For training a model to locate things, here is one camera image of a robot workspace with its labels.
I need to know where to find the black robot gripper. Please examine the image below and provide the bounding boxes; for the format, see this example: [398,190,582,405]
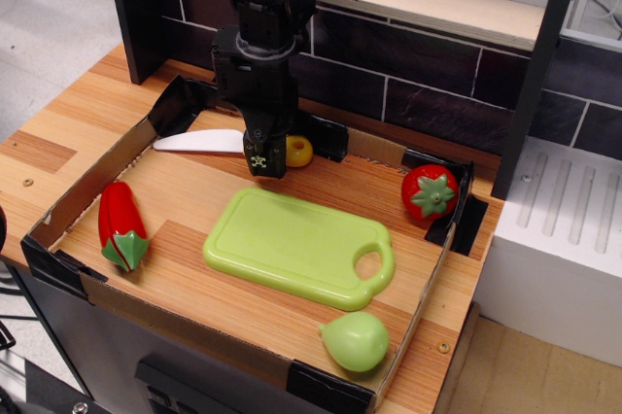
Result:
[211,27,298,179]

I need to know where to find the dark shelf frame with plywood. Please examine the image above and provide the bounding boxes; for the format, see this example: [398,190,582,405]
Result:
[115,0,560,197]

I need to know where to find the red toy strawberry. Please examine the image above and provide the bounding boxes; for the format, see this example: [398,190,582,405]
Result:
[400,164,459,221]

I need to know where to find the light green toy pear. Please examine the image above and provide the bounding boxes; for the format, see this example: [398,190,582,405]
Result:
[319,311,390,372]

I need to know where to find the light green plastic cutting board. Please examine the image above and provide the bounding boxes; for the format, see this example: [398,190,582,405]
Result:
[203,188,395,311]

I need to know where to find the white knife with yellow handle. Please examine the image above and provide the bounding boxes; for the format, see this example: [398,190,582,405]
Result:
[153,128,314,168]

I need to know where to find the red toy chili pepper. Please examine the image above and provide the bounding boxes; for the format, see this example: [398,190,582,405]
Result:
[98,181,150,271]

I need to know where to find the white dish drainer block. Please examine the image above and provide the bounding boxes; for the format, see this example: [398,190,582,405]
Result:
[474,138,621,365]

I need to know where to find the cardboard fence with black tape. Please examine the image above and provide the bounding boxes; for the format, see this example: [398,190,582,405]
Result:
[22,71,500,413]

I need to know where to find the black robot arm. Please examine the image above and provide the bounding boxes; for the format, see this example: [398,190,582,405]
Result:
[211,0,316,179]

